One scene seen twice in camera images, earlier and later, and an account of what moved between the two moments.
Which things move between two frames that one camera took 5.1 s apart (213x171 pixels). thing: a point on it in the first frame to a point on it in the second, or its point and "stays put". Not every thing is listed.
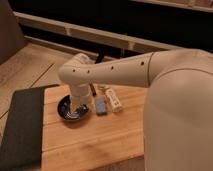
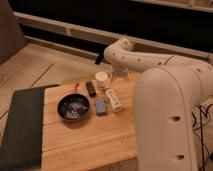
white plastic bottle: x=113 y=100 stays put
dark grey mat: x=22 y=145 stays put
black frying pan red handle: x=65 y=112 stays put
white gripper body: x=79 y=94 to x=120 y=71
